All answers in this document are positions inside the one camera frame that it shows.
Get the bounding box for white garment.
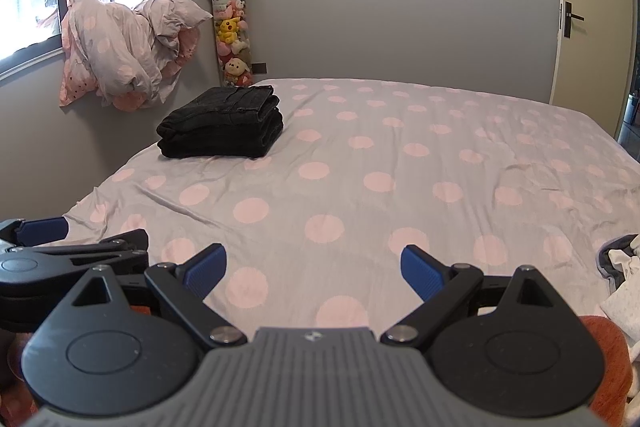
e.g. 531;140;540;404
599;279;640;334

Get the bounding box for cream door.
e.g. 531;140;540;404
549;0;640;108

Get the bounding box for grey garment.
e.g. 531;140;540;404
596;234;640;282

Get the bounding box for clear tube of plush toys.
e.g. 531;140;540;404
204;0;255;88

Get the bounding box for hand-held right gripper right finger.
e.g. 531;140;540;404
381;244;571;349

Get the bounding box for bed with pink dotted sheet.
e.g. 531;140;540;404
60;78;640;343

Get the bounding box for bundled pink dotted duvet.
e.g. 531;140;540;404
59;0;213;110

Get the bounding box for black door handle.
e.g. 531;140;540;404
560;1;585;40

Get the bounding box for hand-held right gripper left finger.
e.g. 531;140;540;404
70;243;248;349

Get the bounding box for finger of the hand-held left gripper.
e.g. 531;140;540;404
10;229;150;265
0;217;68;245

